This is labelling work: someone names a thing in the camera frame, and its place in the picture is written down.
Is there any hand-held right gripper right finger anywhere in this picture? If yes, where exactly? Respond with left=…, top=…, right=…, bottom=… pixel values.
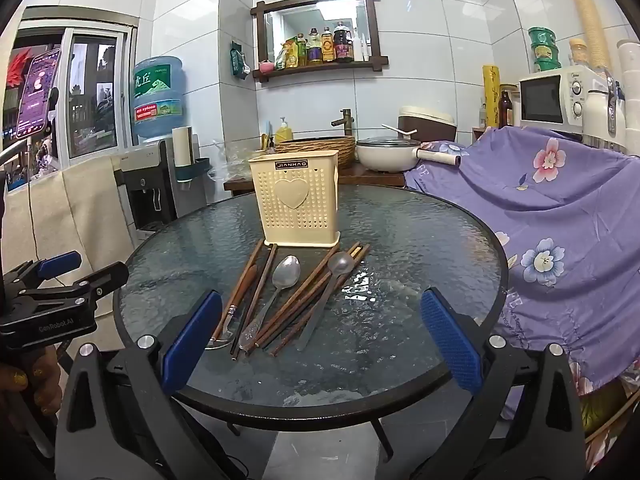
left=407, top=287, right=587, bottom=480

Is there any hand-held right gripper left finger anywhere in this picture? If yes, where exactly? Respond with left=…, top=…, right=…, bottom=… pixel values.
left=54, top=289, right=236, bottom=480

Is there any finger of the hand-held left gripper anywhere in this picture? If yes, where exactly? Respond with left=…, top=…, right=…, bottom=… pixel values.
left=22, top=261, right=130, bottom=311
left=5, top=251, right=83, bottom=291

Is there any wooden handled metal utensil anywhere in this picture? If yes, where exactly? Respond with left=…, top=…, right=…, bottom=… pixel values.
left=206, top=240, right=263, bottom=350

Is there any black chopstick gold band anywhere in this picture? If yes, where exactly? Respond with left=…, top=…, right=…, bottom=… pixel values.
left=229, top=244, right=279, bottom=361

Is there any pile of wooden chopsticks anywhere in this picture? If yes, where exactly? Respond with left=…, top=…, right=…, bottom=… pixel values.
left=227, top=241, right=372, bottom=358

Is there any silver spoon ornate handle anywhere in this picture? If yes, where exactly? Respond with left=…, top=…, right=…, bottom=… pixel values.
left=239, top=255, right=302, bottom=351

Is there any cream plastic utensil holder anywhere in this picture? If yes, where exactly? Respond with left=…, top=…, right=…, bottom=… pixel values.
left=248, top=152, right=342, bottom=248

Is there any person's left hand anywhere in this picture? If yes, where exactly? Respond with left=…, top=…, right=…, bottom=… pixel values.
left=0, top=352, right=63, bottom=436

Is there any beige cloth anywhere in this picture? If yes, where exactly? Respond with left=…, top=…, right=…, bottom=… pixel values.
left=0, top=152, right=133, bottom=321

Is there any round glass table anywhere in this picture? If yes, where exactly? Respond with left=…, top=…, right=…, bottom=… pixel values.
left=112, top=183, right=510, bottom=453

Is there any water dispenser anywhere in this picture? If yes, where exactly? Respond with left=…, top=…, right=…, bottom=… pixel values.
left=112, top=140, right=176, bottom=241

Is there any purple floral cloth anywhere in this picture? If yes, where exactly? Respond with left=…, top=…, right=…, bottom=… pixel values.
left=404, top=126, right=640, bottom=421

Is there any white framed window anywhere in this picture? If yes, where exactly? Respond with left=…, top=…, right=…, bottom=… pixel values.
left=15, top=15, right=138, bottom=161

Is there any smartphone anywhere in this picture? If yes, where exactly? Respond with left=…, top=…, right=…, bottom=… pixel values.
left=15, top=47, right=62, bottom=140

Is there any clear plastic bag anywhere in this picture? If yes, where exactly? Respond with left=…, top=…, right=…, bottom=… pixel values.
left=212, top=140, right=261, bottom=181

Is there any blue water jug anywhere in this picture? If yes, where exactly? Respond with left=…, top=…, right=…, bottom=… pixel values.
left=131, top=56, right=185, bottom=141

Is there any brown and white rice cooker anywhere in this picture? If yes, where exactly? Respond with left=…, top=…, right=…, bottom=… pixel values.
left=398, top=106, right=458, bottom=143

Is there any wicker basket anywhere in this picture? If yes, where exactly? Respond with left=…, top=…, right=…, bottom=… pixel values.
left=274, top=135, right=357, bottom=170

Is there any brown glass bottle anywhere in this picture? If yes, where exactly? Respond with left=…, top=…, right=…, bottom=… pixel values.
left=498, top=87, right=514, bottom=128

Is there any bronze faucet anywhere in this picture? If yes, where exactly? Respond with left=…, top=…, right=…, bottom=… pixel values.
left=331, top=108, right=357, bottom=137

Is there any yellow roll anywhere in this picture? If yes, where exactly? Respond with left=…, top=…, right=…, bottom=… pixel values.
left=482, top=64, right=501, bottom=128

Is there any green hanging packet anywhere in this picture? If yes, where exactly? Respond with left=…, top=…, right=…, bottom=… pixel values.
left=230, top=40, right=252, bottom=80

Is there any white microwave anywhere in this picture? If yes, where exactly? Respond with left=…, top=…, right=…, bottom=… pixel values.
left=517, top=65, right=608, bottom=133

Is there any white kettle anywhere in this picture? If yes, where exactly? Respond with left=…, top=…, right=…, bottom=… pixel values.
left=582, top=75, right=628, bottom=153

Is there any yellow packet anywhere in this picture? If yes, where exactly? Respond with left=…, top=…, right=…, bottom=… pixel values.
left=276, top=40, right=300, bottom=70

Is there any amber sauce bottle purple label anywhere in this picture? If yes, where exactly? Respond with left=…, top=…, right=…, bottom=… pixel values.
left=306, top=27, right=323, bottom=65

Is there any stack of white cups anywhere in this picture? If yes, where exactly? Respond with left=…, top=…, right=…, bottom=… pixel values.
left=615, top=40, right=640, bottom=146

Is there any dark soy sauce bottle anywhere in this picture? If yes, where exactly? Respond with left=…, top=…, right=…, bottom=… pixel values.
left=334, top=21, right=354, bottom=63

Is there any wooden framed mirror shelf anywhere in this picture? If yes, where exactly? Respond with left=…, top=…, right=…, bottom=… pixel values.
left=250, top=0, right=390, bottom=82

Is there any tall stack of paper cups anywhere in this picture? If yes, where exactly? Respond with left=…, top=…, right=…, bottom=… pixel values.
left=565, top=0, right=613, bottom=68

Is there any black phone mount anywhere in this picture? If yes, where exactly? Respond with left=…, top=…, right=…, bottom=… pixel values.
left=0, top=85, right=61, bottom=181

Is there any white pan with handle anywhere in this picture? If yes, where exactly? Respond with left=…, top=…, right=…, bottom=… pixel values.
left=356, top=136, right=462, bottom=172

